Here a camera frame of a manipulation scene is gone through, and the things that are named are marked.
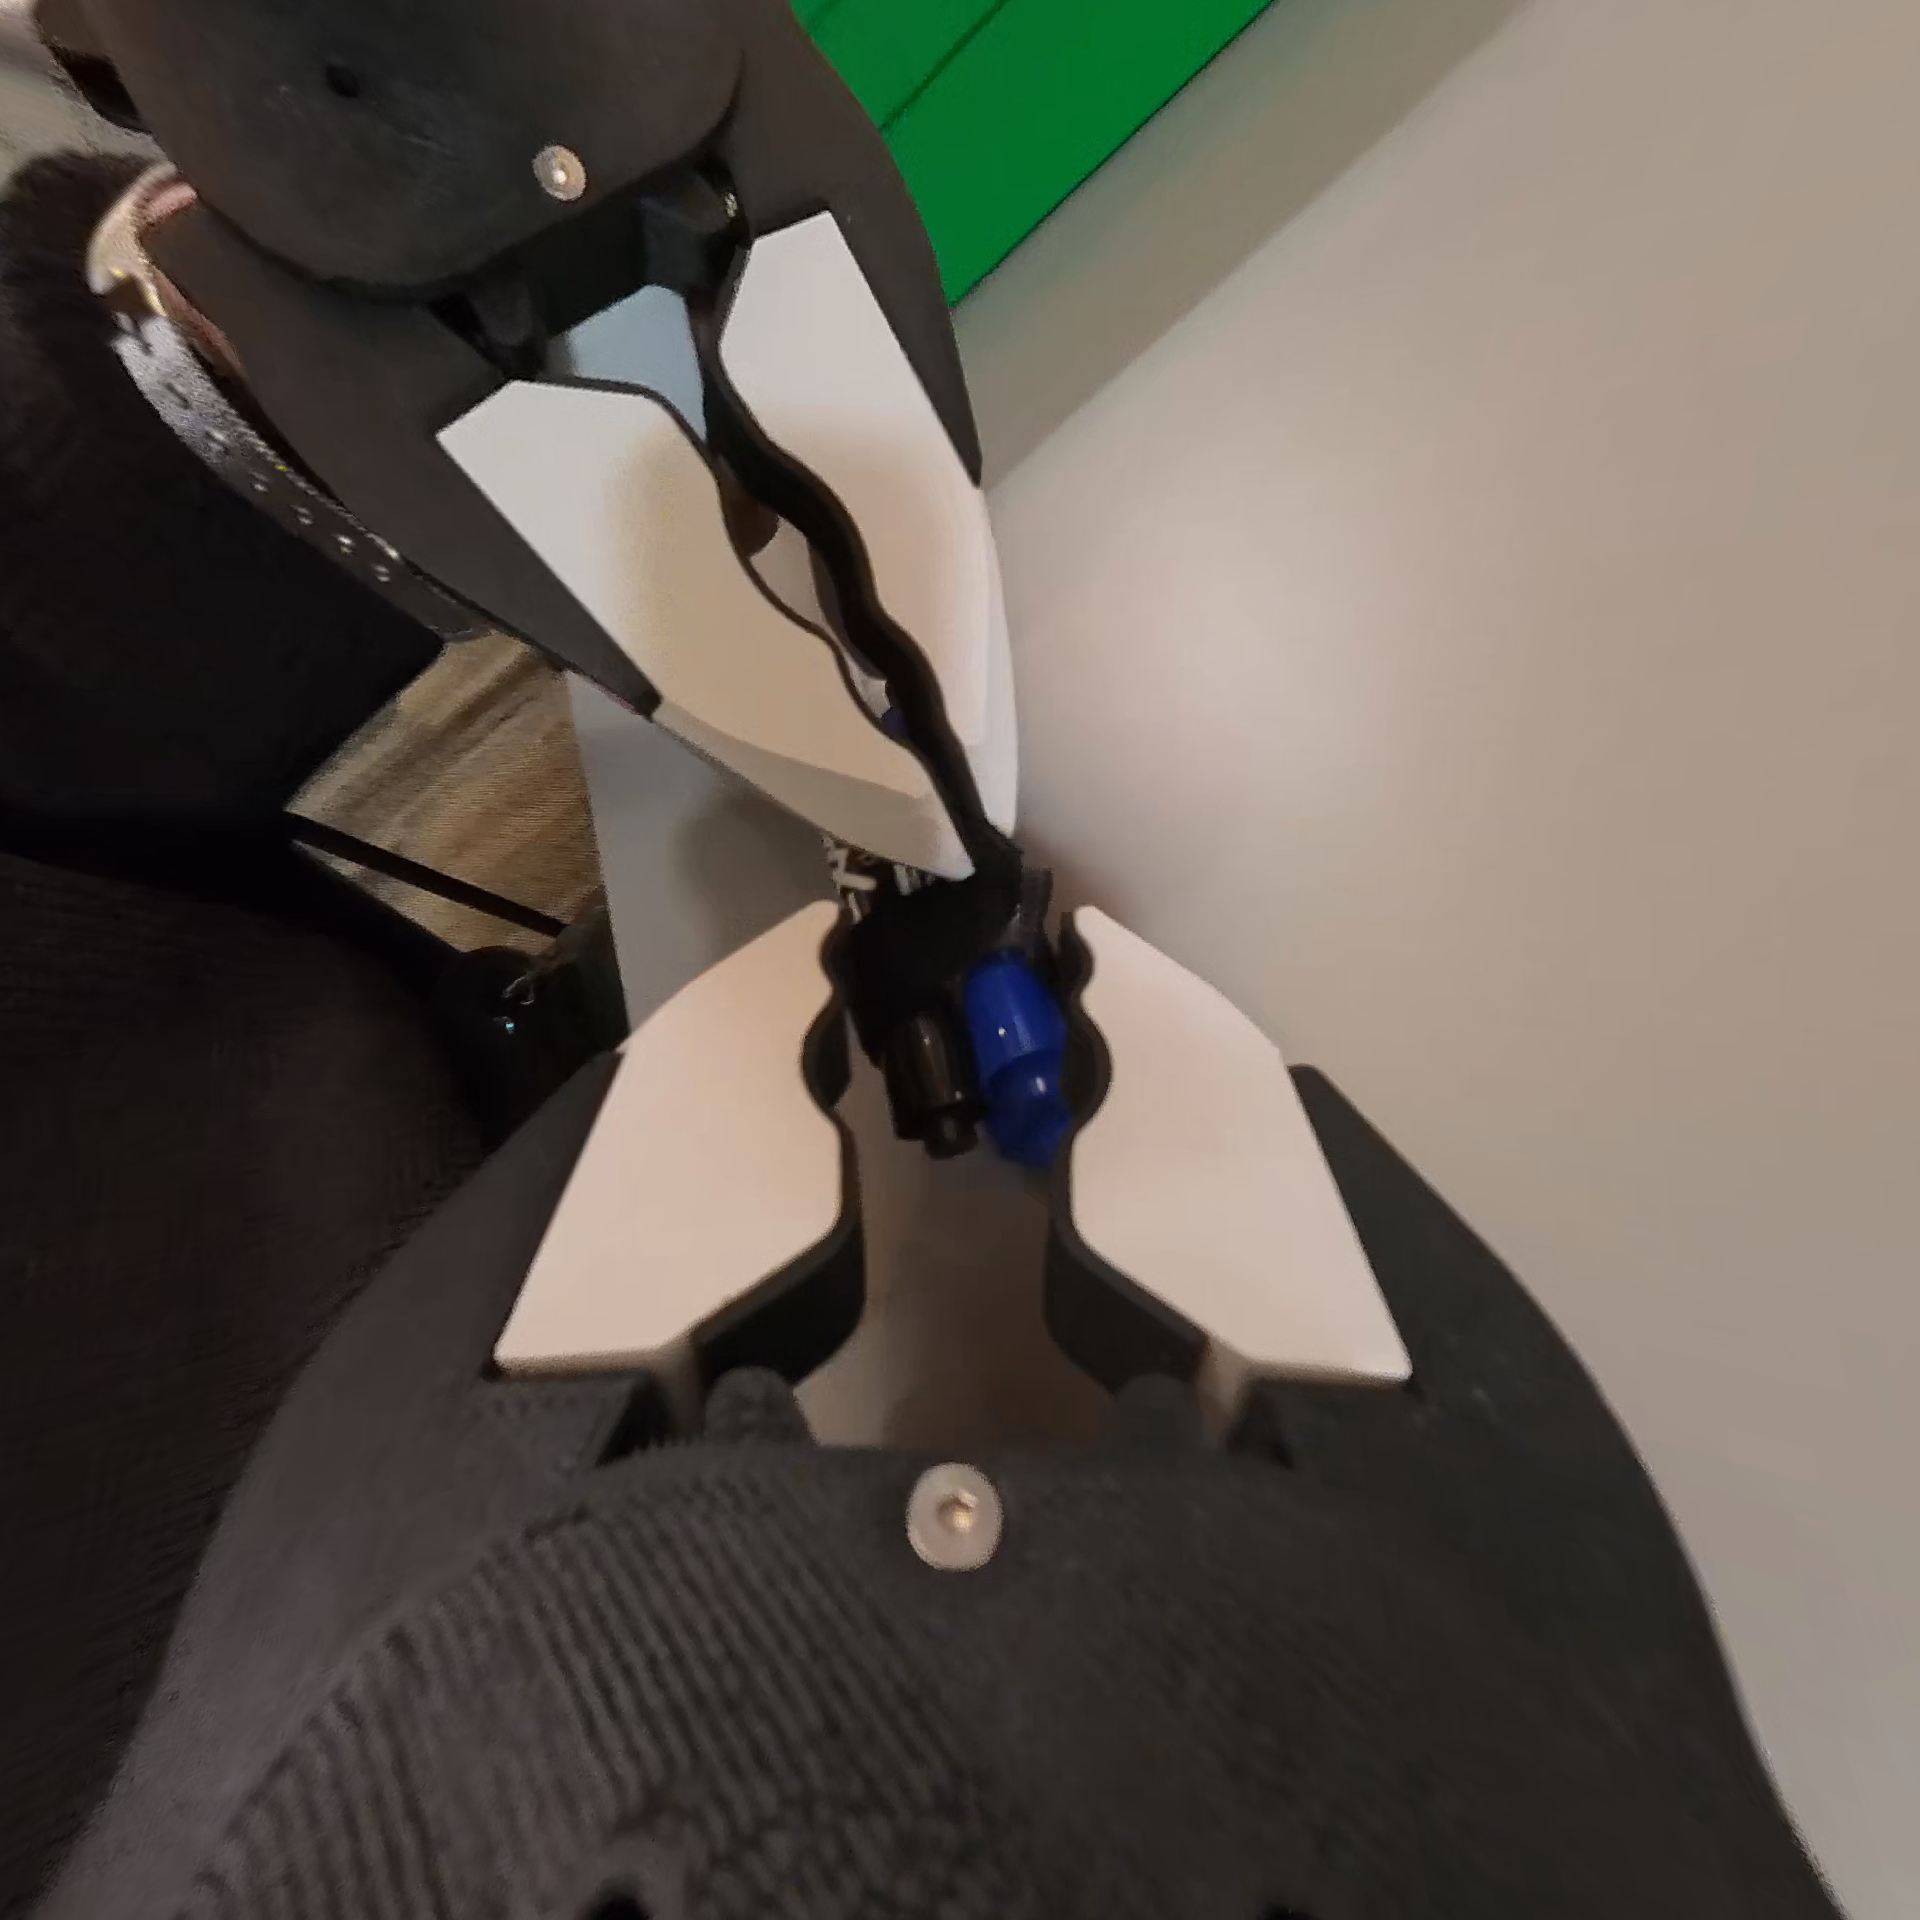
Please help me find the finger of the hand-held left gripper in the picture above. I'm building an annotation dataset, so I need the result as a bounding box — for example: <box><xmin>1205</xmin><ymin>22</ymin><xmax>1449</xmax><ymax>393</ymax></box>
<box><xmin>711</xmin><ymin>208</ymin><xmax>1028</xmax><ymax>841</ymax></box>
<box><xmin>433</xmin><ymin>376</ymin><xmax>980</xmax><ymax>881</ymax></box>

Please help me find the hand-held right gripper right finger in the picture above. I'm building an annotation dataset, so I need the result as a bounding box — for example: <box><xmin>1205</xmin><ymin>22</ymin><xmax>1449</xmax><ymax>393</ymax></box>
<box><xmin>1044</xmin><ymin>907</ymin><xmax>1417</xmax><ymax>1441</ymax></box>

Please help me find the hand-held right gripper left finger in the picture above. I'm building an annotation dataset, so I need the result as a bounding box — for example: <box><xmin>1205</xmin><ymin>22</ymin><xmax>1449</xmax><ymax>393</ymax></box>
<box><xmin>490</xmin><ymin>903</ymin><xmax>870</xmax><ymax>1390</ymax></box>

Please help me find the black dry erase marker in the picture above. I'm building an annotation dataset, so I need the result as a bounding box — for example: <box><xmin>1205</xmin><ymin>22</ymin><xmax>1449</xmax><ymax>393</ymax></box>
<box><xmin>823</xmin><ymin>832</ymin><xmax>996</xmax><ymax>1161</ymax></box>

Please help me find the green plastic bin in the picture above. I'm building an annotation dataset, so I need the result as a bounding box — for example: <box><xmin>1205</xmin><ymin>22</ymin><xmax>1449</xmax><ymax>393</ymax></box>
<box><xmin>785</xmin><ymin>0</ymin><xmax>1286</xmax><ymax>314</ymax></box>

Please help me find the person's left forearm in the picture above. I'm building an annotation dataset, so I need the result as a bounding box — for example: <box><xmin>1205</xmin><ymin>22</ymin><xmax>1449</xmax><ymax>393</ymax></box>
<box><xmin>0</xmin><ymin>152</ymin><xmax>454</xmax><ymax>847</ymax></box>

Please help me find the grey desk with wooden edge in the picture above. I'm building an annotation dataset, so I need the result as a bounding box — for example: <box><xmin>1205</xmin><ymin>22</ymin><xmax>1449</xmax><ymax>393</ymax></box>
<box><xmin>569</xmin><ymin>0</ymin><xmax>1920</xmax><ymax>1920</ymax></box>

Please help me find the metal band wristwatch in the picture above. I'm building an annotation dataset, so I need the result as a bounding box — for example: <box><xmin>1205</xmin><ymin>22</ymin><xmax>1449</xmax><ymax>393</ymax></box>
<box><xmin>81</xmin><ymin>159</ymin><xmax>200</xmax><ymax>305</ymax></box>

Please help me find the person's black clothing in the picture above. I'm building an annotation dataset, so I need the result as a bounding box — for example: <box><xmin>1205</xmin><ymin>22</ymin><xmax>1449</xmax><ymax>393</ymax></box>
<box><xmin>0</xmin><ymin>849</ymin><xmax>600</xmax><ymax>1894</ymax></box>

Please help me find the perforated wrist strap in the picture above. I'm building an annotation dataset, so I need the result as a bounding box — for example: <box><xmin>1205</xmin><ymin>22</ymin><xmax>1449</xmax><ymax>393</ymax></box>
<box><xmin>104</xmin><ymin>299</ymin><xmax>484</xmax><ymax>650</ymax></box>

